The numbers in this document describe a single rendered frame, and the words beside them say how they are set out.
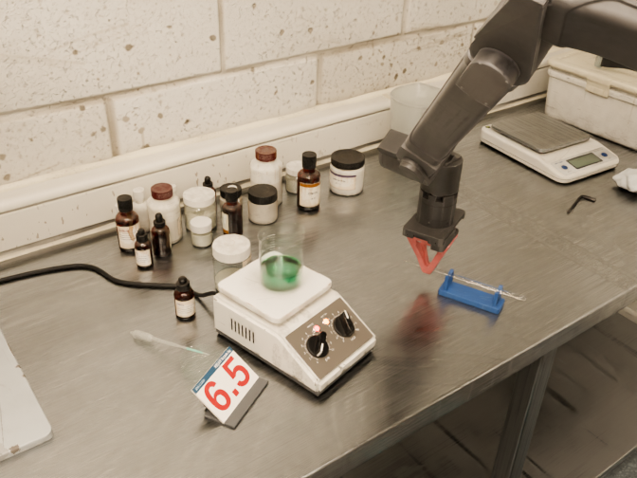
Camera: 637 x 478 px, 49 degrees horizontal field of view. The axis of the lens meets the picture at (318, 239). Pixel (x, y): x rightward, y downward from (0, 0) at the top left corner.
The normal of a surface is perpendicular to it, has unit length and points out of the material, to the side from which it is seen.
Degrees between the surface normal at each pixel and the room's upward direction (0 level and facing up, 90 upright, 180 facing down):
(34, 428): 0
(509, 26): 129
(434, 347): 0
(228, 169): 90
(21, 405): 0
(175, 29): 90
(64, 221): 90
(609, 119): 94
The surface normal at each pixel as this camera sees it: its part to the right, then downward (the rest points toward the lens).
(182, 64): 0.59, 0.45
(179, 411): 0.03, -0.84
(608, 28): -0.47, 0.85
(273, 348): -0.65, 0.40
